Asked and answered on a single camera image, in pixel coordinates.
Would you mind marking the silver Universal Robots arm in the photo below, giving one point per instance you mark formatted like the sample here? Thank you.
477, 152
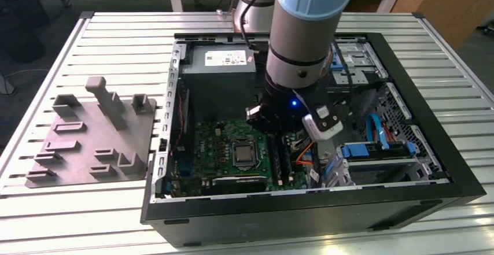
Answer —
305, 35

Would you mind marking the silver CPU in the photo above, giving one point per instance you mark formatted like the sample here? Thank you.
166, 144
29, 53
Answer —
244, 153

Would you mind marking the grey power supply unit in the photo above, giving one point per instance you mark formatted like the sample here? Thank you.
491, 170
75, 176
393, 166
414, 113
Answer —
220, 90

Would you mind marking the green motherboard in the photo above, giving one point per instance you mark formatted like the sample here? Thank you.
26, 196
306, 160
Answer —
210, 139

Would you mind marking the blue drive latch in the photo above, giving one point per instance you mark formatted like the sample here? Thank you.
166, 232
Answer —
338, 61

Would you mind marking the hard disk in blue carrier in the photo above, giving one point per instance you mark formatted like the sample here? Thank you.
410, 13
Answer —
357, 151

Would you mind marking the black graphics card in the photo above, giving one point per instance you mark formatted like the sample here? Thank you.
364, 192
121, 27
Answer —
240, 182

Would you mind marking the metal drive cage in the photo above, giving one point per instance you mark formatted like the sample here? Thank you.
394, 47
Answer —
360, 64

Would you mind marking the metal disk bay cage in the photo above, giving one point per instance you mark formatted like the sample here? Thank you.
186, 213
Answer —
386, 162

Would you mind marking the black open PC case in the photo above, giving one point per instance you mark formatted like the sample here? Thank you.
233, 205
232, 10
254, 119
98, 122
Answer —
309, 217

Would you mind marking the grey parts rack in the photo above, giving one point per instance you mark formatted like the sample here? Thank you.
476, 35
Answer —
101, 139

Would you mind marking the wooden cabinet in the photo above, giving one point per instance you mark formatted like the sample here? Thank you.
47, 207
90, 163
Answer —
456, 6

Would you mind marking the black office chair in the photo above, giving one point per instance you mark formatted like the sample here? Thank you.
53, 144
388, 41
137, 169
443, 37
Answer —
23, 29

